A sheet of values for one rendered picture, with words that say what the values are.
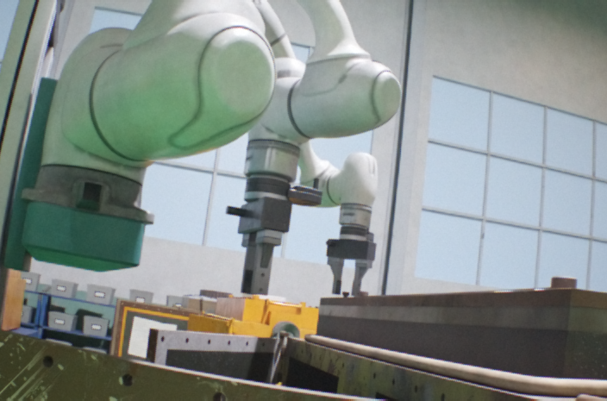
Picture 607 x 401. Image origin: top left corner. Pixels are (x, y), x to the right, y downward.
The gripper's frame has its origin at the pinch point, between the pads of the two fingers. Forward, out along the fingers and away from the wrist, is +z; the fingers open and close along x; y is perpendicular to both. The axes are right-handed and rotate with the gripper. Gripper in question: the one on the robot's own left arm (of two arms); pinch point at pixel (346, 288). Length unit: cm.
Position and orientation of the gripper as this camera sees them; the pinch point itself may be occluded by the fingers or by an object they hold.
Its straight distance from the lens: 184.6
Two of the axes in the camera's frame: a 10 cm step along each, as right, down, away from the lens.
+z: -1.3, 9.8, -1.8
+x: 8.4, 0.1, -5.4
